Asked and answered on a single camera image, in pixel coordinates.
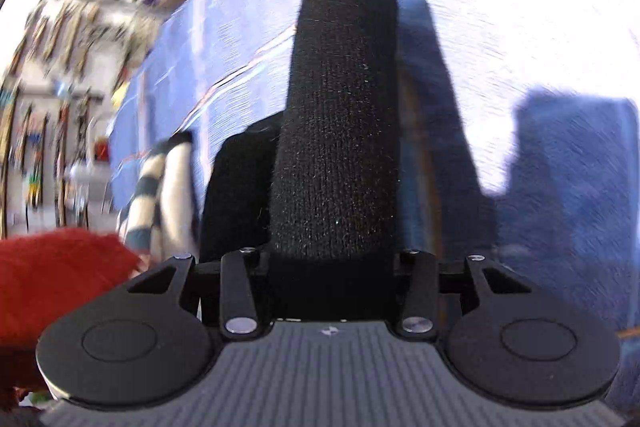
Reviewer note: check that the grey white striped sock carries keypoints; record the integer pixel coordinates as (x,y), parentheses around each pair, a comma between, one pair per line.
(150,202)

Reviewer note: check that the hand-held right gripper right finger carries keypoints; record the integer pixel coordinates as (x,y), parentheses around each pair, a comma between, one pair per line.
(419,292)

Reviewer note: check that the long black knitted sock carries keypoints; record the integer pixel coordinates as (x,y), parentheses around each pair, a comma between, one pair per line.
(340,132)

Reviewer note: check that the wall tool rack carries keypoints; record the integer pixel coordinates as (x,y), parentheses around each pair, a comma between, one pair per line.
(55,82)

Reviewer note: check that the folded black sock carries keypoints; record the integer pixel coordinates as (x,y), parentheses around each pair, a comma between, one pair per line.
(240,197)

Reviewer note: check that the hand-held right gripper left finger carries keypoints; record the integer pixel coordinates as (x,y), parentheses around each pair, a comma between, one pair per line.
(235,292)

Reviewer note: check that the blue plaid bed sheet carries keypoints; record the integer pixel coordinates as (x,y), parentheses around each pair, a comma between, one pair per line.
(550,32)

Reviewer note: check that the red cloth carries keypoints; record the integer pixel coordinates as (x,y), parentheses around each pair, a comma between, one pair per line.
(55,287)

